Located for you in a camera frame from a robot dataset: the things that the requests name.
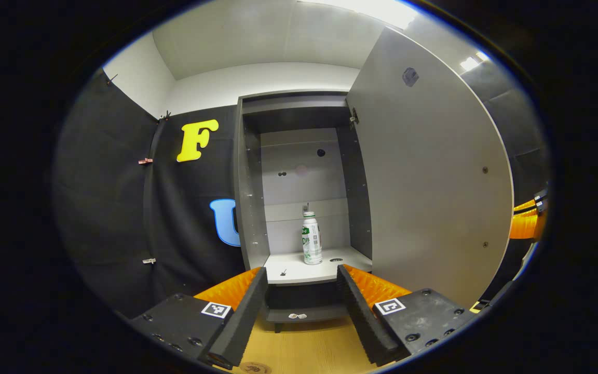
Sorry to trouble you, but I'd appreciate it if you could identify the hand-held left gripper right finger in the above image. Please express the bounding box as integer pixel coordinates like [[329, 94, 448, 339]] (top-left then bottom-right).
[[336, 264, 479, 367]]

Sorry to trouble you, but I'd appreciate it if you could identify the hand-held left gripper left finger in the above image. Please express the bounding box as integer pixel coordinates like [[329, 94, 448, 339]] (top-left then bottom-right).
[[129, 266, 268, 370]]

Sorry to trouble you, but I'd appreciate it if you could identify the white bottle green label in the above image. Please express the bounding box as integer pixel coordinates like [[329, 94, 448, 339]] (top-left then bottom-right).
[[301, 210, 323, 265]]

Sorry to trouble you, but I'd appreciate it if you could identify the light cabinet door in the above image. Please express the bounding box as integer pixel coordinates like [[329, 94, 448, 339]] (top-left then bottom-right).
[[346, 26, 515, 310]]

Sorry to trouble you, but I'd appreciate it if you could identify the grey cabinet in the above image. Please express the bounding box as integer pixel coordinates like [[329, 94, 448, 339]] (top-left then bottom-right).
[[233, 89, 373, 333]]

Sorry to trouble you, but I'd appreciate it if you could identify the grey cabinet shelf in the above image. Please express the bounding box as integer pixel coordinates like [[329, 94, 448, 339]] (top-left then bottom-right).
[[265, 246, 372, 286]]

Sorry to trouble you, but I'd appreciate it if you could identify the small ceiling light panel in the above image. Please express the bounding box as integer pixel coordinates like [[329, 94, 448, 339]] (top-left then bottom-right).
[[459, 51, 490, 73]]

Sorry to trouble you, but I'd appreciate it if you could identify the large ceiling light panel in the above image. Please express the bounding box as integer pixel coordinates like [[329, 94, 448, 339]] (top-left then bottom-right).
[[298, 0, 420, 30]]

